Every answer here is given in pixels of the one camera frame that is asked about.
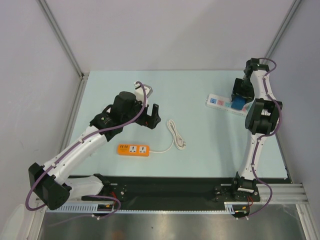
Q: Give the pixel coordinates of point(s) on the white power strip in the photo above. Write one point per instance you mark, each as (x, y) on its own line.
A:
(224, 104)

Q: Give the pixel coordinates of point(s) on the white cable duct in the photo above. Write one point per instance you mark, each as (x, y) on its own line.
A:
(104, 208)

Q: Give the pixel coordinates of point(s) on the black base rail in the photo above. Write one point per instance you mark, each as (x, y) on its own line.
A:
(132, 190)

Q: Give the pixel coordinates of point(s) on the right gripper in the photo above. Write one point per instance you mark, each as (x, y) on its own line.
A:
(240, 92)

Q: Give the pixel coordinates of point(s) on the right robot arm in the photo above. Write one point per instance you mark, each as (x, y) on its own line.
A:
(262, 121)

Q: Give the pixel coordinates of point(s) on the orange power strip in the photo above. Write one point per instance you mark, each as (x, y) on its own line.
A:
(133, 150)

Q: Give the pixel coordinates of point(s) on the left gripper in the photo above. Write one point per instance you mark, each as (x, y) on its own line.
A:
(148, 121)

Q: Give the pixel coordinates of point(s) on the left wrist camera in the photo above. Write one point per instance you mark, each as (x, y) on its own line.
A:
(142, 93)

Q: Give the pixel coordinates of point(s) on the blue cube adapter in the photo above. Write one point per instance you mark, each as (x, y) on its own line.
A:
(238, 103)

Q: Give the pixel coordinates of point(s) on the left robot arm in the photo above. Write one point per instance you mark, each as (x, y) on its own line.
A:
(50, 181)

